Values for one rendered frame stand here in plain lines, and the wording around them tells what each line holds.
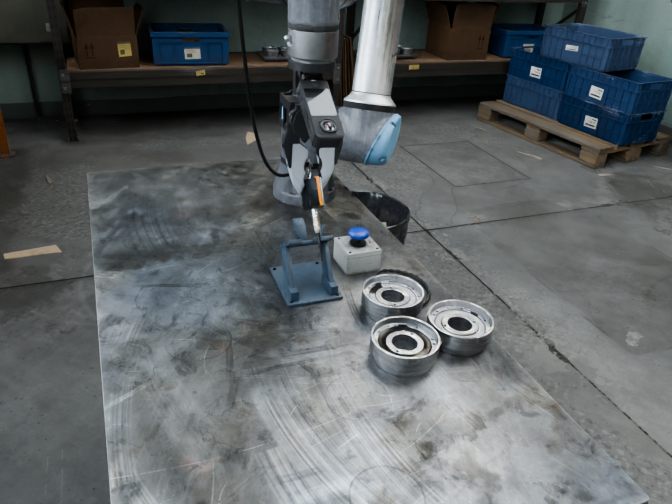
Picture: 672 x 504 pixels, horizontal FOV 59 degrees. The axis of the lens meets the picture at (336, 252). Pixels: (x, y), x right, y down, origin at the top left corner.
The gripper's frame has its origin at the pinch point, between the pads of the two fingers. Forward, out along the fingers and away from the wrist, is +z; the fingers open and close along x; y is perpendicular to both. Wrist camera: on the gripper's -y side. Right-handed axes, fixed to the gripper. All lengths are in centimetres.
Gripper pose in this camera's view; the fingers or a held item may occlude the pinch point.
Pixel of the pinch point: (311, 187)
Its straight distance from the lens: 97.0
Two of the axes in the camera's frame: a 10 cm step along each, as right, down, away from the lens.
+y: -3.5, -4.8, 8.1
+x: -9.4, 1.2, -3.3
